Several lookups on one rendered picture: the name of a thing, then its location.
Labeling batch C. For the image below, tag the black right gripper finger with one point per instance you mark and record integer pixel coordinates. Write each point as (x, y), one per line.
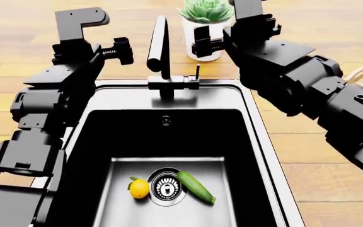
(202, 34)
(206, 50)

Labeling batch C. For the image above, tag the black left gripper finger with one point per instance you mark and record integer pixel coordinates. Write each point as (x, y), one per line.
(126, 55)
(121, 42)

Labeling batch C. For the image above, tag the thin black faucet lever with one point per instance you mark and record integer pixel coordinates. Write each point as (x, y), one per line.
(197, 72)

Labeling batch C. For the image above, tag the black sink faucet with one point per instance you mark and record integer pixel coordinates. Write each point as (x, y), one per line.
(161, 47)

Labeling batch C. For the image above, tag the stainless steel kitchen sink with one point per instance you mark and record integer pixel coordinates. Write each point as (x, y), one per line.
(169, 146)

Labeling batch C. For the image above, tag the light wooden tray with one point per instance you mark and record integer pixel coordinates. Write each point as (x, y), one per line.
(359, 73)

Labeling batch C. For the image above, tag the white plant pot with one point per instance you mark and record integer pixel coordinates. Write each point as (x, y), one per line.
(191, 35)

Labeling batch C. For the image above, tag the green succulent plant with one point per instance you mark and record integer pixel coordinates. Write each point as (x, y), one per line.
(205, 10)

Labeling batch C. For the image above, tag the yellow lemon with leaf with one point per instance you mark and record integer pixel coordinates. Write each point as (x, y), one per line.
(139, 188)

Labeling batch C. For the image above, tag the green zucchini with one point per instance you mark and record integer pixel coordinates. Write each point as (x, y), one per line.
(195, 186)

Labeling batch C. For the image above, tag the round metal drain strainer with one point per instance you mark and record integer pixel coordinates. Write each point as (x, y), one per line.
(167, 186)

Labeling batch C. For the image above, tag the black right wrist camera bracket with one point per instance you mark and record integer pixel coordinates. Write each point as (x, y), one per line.
(247, 8)

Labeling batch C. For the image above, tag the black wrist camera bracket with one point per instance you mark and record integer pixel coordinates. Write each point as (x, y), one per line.
(74, 23)
(247, 8)

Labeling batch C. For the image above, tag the black left wrist camera bracket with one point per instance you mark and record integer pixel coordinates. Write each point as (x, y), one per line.
(74, 23)

